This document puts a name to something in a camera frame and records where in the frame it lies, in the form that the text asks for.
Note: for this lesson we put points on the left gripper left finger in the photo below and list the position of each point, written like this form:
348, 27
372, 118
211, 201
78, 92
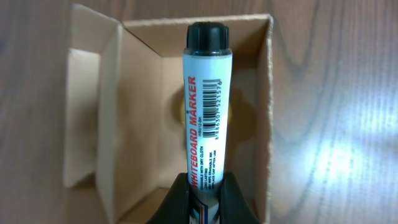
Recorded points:
174, 209

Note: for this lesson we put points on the black capped marker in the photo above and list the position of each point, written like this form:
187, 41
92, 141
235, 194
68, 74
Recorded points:
207, 68

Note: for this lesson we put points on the cardboard box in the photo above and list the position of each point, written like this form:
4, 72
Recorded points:
124, 101

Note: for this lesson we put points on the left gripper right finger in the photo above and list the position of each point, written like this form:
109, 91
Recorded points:
234, 209

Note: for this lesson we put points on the yellow tape roll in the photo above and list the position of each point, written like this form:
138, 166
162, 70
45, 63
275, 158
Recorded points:
182, 112

